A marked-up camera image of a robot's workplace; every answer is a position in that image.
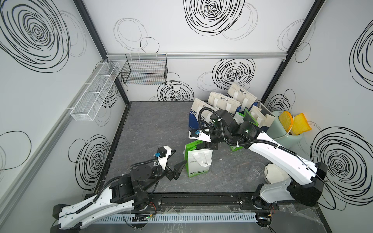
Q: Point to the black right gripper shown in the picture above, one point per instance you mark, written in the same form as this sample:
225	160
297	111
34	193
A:
208	145

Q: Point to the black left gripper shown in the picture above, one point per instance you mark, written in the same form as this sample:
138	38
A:
176	173

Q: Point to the green white bag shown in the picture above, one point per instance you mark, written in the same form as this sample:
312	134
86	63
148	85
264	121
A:
198	157
245	117

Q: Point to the blue beige takeout bag front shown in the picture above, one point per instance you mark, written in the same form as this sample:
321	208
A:
263	116

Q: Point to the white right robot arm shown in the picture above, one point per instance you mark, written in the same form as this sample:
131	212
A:
305	180

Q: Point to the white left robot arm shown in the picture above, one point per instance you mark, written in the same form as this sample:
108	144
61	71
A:
123	193

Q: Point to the blue beige bag middle row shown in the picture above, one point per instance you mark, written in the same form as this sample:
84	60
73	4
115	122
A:
222	102

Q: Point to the blue beige bag back row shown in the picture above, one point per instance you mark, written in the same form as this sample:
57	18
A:
241	95

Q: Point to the clear wine glass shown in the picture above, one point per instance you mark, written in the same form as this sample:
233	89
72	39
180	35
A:
257	171

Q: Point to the white scalloped plate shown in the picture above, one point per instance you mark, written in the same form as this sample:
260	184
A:
274	174

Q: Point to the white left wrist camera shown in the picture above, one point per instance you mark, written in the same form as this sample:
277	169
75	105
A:
161	156

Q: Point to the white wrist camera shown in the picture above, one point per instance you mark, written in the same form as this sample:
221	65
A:
161	156
197	134

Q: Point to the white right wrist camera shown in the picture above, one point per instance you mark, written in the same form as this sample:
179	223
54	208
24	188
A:
197	134

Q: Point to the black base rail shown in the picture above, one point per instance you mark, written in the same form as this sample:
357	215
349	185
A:
242	200

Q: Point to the grey slotted cable duct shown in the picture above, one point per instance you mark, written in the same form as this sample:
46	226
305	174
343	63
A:
180	218

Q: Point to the black wire basket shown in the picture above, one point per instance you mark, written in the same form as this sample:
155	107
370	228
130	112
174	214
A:
144	69

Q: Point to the white wire shelf basket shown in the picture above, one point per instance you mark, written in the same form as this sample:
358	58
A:
93	98

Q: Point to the aluminium wall rail back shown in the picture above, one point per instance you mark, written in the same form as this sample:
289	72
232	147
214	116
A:
198	55

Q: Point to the aluminium wall rail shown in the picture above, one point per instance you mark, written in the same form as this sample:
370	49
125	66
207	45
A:
36	160
198	55

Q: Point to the black corner frame post right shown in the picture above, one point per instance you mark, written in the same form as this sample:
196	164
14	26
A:
317	5

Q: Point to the black corner frame post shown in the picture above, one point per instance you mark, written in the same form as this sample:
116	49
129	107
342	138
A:
98	43
317	5

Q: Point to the aluminium wall rail left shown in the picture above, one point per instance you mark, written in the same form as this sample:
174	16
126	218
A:
36	160

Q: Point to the black corner frame post left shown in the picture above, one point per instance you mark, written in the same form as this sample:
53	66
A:
98	43

